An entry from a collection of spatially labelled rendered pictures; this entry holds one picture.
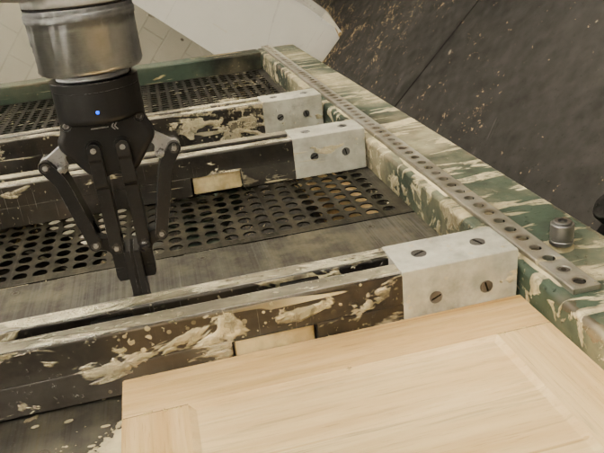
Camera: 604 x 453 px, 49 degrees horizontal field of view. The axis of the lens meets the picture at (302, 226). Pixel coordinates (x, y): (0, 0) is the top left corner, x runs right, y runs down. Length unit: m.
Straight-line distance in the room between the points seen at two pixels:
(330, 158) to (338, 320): 0.51
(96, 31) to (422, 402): 0.40
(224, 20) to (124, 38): 3.83
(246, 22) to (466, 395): 3.95
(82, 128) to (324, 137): 0.56
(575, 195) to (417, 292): 1.46
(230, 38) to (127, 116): 3.85
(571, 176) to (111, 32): 1.75
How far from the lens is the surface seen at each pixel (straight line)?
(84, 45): 0.57
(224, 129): 1.35
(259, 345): 0.65
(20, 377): 0.65
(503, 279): 0.70
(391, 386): 0.59
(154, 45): 5.91
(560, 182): 2.16
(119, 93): 0.58
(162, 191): 0.63
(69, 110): 0.59
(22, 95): 2.10
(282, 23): 4.43
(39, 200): 1.10
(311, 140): 1.09
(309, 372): 0.61
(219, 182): 1.09
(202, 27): 4.41
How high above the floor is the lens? 1.38
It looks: 23 degrees down
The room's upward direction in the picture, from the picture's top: 61 degrees counter-clockwise
